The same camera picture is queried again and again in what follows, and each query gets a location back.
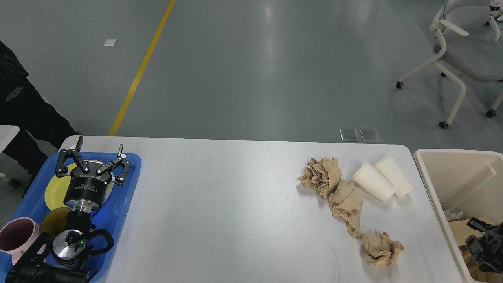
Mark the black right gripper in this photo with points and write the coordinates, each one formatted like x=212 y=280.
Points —
x=487 y=248

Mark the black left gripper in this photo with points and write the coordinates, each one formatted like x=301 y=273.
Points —
x=89 y=180

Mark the yellow plastic plate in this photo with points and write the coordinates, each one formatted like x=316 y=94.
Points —
x=57 y=188

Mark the brown paper bag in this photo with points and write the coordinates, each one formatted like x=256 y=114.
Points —
x=461 y=231
x=475 y=272

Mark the dark green mug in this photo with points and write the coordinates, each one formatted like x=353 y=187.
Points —
x=55 y=221

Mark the pink ribbed mug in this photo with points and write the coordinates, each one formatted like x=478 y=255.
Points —
x=17 y=236

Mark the aluminium foil sheet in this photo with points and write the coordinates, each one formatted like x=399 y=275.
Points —
x=453 y=214

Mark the beige plastic bin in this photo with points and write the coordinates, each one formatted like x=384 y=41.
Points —
x=469 y=180

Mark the blue plastic tray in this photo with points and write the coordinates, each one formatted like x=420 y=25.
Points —
x=118 y=220

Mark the person in dark clothes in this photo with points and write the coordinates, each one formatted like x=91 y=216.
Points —
x=21 y=105

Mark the white side table corner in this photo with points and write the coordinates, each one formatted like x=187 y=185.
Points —
x=7 y=134

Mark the crumpled brown paper left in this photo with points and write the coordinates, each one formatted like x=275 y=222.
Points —
x=380 y=250

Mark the crumpled brown paper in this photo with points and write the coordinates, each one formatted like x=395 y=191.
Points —
x=380 y=250
x=346 y=202
x=322 y=175

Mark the white cup behind gripper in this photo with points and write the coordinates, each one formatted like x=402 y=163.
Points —
x=389 y=168

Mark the white paper cup lying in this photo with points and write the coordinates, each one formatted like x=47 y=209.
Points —
x=370 y=180

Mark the crumpled brown paper right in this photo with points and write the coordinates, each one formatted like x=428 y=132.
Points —
x=346 y=202

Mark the right floor socket plate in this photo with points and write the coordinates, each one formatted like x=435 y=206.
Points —
x=369 y=135

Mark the floor socket plate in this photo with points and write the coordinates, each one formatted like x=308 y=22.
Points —
x=369 y=135
x=349 y=135

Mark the left floor socket plate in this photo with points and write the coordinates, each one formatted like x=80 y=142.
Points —
x=349 y=135

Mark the crumpled brown paper top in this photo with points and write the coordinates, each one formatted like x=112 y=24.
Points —
x=322 y=175

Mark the grey office chair right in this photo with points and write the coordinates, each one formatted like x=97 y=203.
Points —
x=468 y=41

